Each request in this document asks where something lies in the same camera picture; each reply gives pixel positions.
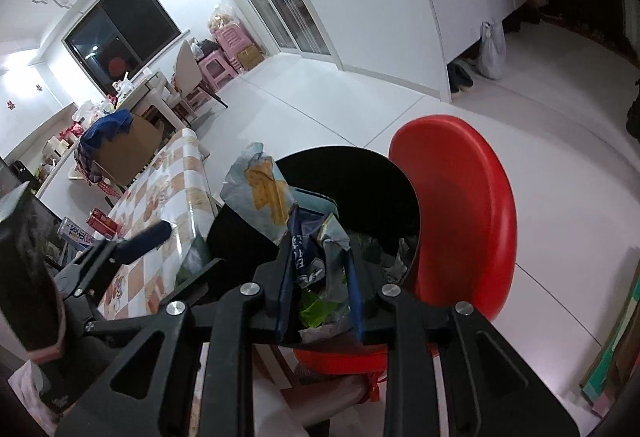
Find white dining table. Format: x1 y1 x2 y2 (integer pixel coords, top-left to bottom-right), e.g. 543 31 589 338
116 71 188 130

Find green plastic bag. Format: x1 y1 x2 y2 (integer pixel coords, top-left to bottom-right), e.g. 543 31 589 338
299 292 345 329

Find blue cloth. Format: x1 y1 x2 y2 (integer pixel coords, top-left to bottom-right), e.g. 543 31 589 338
80 110 134 152

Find red plastic stool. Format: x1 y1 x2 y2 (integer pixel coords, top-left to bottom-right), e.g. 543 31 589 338
292 114 519 375

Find pink plastic stools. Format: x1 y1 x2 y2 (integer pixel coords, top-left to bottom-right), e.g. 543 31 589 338
198 23 254 89

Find beige dining chair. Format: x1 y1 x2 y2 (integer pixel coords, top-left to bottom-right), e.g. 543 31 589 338
174 40 227 110

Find dark window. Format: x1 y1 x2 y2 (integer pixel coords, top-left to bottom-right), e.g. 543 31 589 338
64 0 180 96

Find red gift box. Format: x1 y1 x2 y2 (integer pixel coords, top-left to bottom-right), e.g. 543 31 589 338
87 208 119 239

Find blue white drink carton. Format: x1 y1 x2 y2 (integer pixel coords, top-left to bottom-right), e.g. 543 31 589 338
58 217 96 251

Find black round trash bin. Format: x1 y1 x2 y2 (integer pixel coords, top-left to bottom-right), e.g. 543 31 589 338
205 145 421 353

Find cardboard box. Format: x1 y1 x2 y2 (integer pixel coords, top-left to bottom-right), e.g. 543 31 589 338
94 115 163 188

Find white plastic bag on floor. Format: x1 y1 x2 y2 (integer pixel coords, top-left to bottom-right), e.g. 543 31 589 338
476 21 506 80

